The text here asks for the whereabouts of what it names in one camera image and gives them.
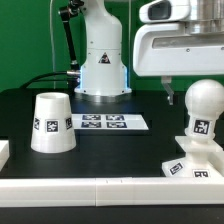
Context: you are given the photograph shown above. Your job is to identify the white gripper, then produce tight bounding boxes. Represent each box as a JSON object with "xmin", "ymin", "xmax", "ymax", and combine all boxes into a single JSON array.
[{"xmin": 133, "ymin": 23, "xmax": 224, "ymax": 105}]

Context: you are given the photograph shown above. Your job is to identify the white lamp bulb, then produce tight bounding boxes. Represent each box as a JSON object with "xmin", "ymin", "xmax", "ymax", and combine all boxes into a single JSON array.
[{"xmin": 185, "ymin": 79, "xmax": 224, "ymax": 143}]

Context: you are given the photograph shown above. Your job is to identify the white lamp base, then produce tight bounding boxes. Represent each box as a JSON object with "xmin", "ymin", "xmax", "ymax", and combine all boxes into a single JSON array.
[{"xmin": 162, "ymin": 136, "xmax": 222, "ymax": 178}]

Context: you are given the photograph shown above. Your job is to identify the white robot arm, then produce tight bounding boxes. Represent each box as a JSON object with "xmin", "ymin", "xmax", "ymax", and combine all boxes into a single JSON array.
[{"xmin": 75, "ymin": 0, "xmax": 224, "ymax": 102}]

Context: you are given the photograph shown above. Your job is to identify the white lamp shade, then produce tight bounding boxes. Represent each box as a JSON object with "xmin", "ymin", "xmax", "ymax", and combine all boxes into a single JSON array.
[{"xmin": 31, "ymin": 92, "xmax": 76, "ymax": 153}]

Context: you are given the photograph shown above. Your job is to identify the white marker sheet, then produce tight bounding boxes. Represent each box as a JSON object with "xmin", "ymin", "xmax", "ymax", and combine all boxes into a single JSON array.
[{"xmin": 72, "ymin": 114, "xmax": 148, "ymax": 130}]

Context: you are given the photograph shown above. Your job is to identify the white front fence bar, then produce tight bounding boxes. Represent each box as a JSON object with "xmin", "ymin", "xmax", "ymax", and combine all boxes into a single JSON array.
[{"xmin": 0, "ymin": 177, "xmax": 224, "ymax": 207}]

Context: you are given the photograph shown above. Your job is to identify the white fence bar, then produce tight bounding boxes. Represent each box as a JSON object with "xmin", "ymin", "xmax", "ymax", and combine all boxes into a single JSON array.
[
  {"xmin": 0, "ymin": 177, "xmax": 224, "ymax": 207},
  {"xmin": 0, "ymin": 140, "xmax": 10, "ymax": 171}
]

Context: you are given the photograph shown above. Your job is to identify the white left fence bar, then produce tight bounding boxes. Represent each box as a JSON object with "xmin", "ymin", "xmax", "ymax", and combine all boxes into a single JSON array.
[{"xmin": 0, "ymin": 140, "xmax": 10, "ymax": 171}]

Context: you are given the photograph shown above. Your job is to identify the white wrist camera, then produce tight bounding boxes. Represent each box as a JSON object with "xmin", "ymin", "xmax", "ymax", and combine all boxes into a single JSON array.
[{"xmin": 139, "ymin": 0, "xmax": 191, "ymax": 23}]

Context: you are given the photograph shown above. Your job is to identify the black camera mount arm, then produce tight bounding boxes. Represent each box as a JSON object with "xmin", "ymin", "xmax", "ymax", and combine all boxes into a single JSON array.
[{"xmin": 58, "ymin": 0, "xmax": 84, "ymax": 70}]

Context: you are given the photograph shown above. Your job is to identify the white hanging cable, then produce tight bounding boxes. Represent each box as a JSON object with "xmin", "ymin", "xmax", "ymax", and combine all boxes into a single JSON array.
[{"xmin": 49, "ymin": 0, "xmax": 57, "ymax": 90}]

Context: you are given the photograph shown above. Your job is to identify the black cable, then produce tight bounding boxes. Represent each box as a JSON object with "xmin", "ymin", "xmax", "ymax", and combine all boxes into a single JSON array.
[{"xmin": 19, "ymin": 69, "xmax": 82, "ymax": 90}]

